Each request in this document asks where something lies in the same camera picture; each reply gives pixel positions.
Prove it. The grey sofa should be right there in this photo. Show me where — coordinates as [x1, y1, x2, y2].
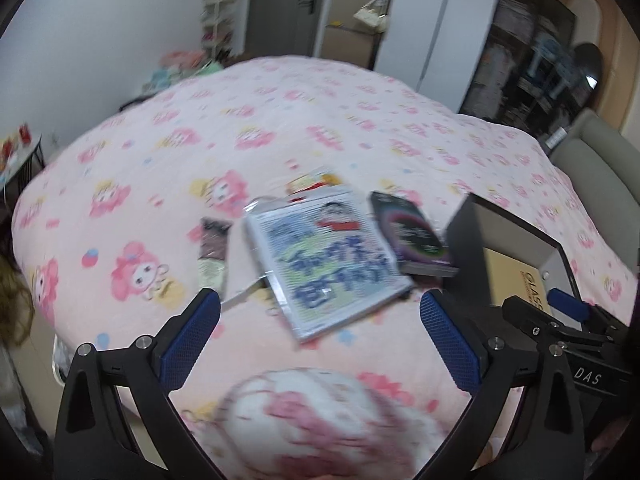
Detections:
[547, 110, 640, 273]

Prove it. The dark bookcase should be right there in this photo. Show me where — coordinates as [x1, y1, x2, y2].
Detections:
[459, 0, 579, 137]

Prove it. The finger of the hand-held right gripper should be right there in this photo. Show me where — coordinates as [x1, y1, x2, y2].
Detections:
[547, 287, 628, 334]
[501, 296, 601, 346]

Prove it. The pile of pastel plush toys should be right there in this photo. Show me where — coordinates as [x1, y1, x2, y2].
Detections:
[145, 50, 222, 92]

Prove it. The black storage box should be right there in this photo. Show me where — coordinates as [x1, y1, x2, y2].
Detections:
[445, 192, 572, 351]

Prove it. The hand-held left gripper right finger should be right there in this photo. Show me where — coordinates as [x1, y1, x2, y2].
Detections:
[417, 290, 586, 480]

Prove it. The pink cartoon printed blanket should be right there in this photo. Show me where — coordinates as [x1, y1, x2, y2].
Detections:
[10, 55, 640, 480]

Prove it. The brown fluffy thing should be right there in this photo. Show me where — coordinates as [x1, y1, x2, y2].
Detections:
[0, 255, 35, 343]

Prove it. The side table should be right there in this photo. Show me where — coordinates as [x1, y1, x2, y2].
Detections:
[0, 124, 47, 203]

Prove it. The cardboard box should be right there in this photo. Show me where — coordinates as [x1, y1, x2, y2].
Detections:
[320, 0, 389, 69]

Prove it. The beige handbag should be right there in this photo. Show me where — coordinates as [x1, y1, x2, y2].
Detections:
[353, 2, 387, 29]

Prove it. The white handled brush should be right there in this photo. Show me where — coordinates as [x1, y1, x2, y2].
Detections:
[220, 280, 272, 312]

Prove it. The dark purple box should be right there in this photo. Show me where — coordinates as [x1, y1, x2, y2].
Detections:
[369, 191, 460, 277]

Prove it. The white shelf rack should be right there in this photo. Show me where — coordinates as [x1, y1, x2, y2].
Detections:
[200, 0, 237, 62]

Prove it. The white wardrobe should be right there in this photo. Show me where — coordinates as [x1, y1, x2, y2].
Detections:
[375, 0, 502, 113]

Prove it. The red printed packet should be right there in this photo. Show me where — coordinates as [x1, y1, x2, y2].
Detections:
[286, 171, 346, 197]

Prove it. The black arched mirror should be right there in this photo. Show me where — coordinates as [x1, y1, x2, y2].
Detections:
[569, 42, 604, 111]

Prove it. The grey door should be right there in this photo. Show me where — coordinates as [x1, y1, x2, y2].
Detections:
[249, 0, 332, 59]

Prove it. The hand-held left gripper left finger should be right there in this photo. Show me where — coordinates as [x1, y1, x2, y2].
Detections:
[54, 289, 222, 480]

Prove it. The tan printed card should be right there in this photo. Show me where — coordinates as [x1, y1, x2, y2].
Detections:
[482, 247, 552, 313]

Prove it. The hand cream tube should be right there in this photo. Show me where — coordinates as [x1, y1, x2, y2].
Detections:
[197, 217, 234, 295]

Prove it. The cartoon booklet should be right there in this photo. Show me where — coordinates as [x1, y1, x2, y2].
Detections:
[244, 185, 414, 343]

